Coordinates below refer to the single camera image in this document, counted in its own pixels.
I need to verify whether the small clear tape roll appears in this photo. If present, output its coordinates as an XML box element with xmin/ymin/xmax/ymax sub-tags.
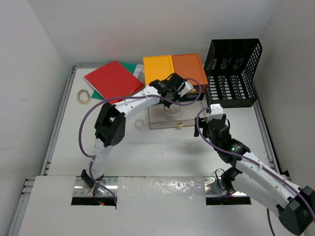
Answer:
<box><xmin>134</xmin><ymin>119</ymin><xmax>144</xmax><ymax>130</ymax></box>

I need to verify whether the red folder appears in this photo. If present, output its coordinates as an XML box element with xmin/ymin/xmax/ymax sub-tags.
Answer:
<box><xmin>84</xmin><ymin>61</ymin><xmax>145</xmax><ymax>104</ymax></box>

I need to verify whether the orange drawer box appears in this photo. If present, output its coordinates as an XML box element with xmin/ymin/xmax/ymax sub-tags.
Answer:
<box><xmin>172</xmin><ymin>53</ymin><xmax>208</xmax><ymax>92</ymax></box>

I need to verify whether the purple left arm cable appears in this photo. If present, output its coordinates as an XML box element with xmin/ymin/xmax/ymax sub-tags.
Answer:
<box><xmin>78</xmin><ymin>78</ymin><xmax>202</xmax><ymax>205</ymax></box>

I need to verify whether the black mesh file rack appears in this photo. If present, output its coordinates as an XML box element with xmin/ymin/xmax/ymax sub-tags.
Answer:
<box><xmin>204</xmin><ymin>38</ymin><xmax>262</xmax><ymax>108</ymax></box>

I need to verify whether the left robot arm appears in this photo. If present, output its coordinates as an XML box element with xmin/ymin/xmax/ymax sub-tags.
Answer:
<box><xmin>78</xmin><ymin>73</ymin><xmax>193</xmax><ymax>188</ymax></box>

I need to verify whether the yellow drawer box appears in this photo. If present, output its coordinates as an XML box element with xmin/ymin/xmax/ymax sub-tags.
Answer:
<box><xmin>143</xmin><ymin>55</ymin><xmax>174</xmax><ymax>86</ymax></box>

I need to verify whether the brown tape roll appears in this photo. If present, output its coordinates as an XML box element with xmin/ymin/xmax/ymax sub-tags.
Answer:
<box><xmin>77</xmin><ymin>89</ymin><xmax>91</xmax><ymax>105</ymax></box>

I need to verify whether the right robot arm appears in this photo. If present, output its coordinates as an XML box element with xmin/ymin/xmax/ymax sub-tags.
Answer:
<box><xmin>194</xmin><ymin>114</ymin><xmax>315</xmax><ymax>236</ymax></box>

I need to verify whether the large clear tape roll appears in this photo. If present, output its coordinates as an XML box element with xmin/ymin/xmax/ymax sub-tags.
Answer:
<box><xmin>163</xmin><ymin>104</ymin><xmax>181</xmax><ymax>116</ymax></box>

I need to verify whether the green folder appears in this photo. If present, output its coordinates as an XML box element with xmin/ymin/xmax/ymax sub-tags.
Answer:
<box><xmin>92</xmin><ymin>61</ymin><xmax>141</xmax><ymax>100</ymax></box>

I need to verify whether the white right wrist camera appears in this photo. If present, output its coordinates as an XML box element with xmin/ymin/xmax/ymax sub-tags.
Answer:
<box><xmin>207</xmin><ymin>103</ymin><xmax>224</xmax><ymax>123</ymax></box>

